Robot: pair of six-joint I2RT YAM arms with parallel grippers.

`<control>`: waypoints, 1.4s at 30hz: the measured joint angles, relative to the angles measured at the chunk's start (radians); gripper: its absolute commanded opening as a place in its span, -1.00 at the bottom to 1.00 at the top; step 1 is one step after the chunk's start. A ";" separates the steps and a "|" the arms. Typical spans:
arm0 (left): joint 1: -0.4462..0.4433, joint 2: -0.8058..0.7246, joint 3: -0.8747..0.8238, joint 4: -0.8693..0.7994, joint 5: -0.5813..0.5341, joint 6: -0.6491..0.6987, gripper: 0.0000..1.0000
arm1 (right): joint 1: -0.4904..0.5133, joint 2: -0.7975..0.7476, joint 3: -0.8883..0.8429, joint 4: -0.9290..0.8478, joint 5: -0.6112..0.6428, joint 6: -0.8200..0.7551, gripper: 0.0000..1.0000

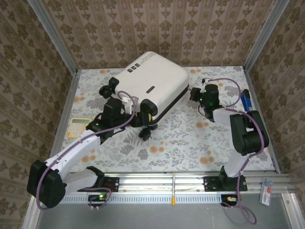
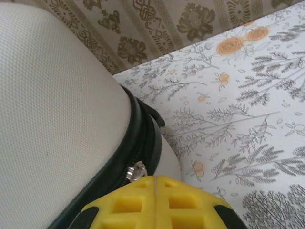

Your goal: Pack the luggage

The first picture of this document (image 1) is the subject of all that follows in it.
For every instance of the white hard-shell suitcase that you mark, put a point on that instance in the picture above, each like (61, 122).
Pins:
(155, 76)

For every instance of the clear plastic labelled packet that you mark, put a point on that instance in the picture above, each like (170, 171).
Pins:
(266, 195)

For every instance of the aluminium frame post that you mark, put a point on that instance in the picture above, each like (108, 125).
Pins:
(52, 31)
(264, 31)

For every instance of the grey metal shelf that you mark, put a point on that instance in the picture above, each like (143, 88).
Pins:
(143, 217)

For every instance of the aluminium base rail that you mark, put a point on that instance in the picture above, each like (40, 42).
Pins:
(155, 183)

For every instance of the yellow calculator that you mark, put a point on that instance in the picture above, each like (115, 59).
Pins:
(78, 127)

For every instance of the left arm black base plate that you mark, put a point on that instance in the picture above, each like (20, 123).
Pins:
(112, 183)

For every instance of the blue stapler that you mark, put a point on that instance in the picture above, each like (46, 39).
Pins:
(245, 100)

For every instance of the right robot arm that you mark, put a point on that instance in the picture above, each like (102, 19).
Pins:
(247, 136)

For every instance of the aluminium table side rail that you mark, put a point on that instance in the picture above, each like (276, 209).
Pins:
(275, 162)
(64, 112)

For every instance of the small circuit board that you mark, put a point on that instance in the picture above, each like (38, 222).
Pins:
(230, 199)
(98, 197)

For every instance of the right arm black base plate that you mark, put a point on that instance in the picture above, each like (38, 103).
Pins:
(209, 184)

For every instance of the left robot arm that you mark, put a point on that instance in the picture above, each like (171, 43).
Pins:
(71, 150)

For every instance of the floral tablecloth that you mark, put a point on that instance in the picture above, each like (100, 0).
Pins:
(178, 148)

